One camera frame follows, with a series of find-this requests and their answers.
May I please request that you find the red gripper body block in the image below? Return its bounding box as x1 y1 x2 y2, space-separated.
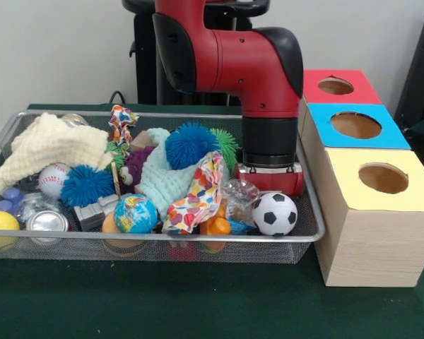
235 162 305 197

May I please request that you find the large multicoloured patterned cloth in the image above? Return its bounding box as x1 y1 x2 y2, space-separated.
161 151 227 234

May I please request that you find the blue spiky toy with eyes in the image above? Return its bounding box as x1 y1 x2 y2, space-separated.
165 122 220 170

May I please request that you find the wooden box with three holes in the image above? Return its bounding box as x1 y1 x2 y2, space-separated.
296 69 424 287

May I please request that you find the black and white soccer ball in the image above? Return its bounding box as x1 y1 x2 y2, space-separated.
251 192 298 237

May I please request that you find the green spiky ball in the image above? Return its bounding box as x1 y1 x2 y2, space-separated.
210 127 240 167

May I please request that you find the mint green waffle cloth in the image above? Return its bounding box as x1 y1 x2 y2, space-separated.
141 127 208 222

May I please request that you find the globe print ball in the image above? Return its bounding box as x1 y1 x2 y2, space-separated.
113 194 158 234

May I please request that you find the dark green table cloth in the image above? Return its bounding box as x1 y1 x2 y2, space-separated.
0 102 424 339

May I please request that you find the small knotted multicoloured cloth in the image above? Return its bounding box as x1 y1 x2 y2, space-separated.
108 104 139 148

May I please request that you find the blue spiky ball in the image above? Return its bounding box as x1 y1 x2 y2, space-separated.
60 165 116 208

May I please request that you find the cream waffle cloth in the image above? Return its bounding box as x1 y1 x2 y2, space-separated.
0 112 114 194

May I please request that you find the white baseball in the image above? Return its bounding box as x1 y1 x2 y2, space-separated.
38 162 71 197

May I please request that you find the red soda can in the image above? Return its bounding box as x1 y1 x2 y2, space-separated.
25 210 70 232

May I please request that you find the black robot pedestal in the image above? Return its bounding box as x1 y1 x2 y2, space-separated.
122 0 271 107

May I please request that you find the black looped cable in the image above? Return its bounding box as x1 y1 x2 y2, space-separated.
108 90 128 105

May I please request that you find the shallow wire mesh bin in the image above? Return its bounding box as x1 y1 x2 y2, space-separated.
0 109 326 265

